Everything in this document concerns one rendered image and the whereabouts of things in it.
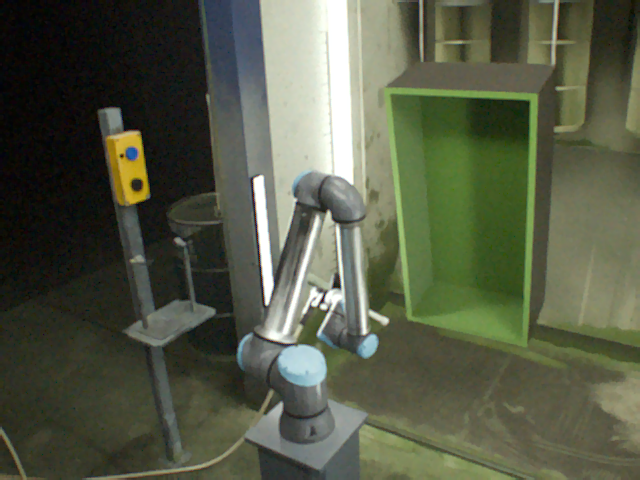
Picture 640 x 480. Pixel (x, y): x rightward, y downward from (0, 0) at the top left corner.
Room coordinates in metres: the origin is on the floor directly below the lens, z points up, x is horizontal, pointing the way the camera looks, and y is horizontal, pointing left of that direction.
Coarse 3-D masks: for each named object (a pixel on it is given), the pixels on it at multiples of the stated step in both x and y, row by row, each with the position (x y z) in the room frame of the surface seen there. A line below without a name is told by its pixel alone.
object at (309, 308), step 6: (312, 276) 2.23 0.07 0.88; (312, 282) 2.22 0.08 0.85; (318, 282) 2.23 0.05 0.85; (324, 282) 2.24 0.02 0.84; (312, 288) 2.21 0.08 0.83; (324, 288) 2.23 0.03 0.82; (312, 300) 2.20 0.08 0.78; (306, 306) 2.20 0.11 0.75; (312, 306) 2.19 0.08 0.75; (306, 312) 2.17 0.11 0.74; (312, 312) 2.18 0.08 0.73; (372, 312) 2.28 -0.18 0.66; (300, 318) 2.17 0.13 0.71; (306, 318) 2.16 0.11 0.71; (378, 318) 2.28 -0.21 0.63; (384, 318) 2.29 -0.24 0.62; (300, 324) 2.15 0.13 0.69; (384, 324) 2.28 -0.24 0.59
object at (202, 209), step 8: (192, 200) 3.44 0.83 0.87; (200, 200) 3.45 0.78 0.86; (208, 200) 3.45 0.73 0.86; (216, 200) 3.44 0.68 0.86; (176, 208) 3.30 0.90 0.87; (184, 208) 3.31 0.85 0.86; (192, 208) 3.30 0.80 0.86; (200, 208) 3.29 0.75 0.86; (208, 208) 3.27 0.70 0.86; (176, 216) 3.15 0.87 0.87; (184, 216) 3.16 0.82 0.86; (192, 216) 3.15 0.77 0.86; (200, 216) 3.14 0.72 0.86; (208, 216) 3.13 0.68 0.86; (216, 216) 3.12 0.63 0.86
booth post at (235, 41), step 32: (224, 0) 2.42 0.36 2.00; (256, 0) 2.52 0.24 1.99; (224, 32) 2.42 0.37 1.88; (256, 32) 2.51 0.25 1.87; (224, 64) 2.43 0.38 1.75; (256, 64) 2.50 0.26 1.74; (224, 96) 2.44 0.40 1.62; (256, 96) 2.48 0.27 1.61; (224, 128) 2.45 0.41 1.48; (256, 128) 2.47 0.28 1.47; (224, 160) 2.47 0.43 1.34; (256, 160) 2.45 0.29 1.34; (224, 192) 2.48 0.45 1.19; (224, 224) 2.49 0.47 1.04; (256, 256) 2.40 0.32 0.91; (256, 288) 2.41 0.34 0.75; (256, 320) 2.42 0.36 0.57; (256, 384) 2.45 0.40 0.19
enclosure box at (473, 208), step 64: (448, 64) 2.52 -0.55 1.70; (512, 64) 2.39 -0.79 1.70; (448, 128) 2.61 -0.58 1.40; (512, 128) 2.45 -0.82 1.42; (448, 192) 2.68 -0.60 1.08; (512, 192) 2.51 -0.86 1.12; (448, 256) 2.76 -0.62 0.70; (512, 256) 2.57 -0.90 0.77; (448, 320) 2.49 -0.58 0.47; (512, 320) 2.42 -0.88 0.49
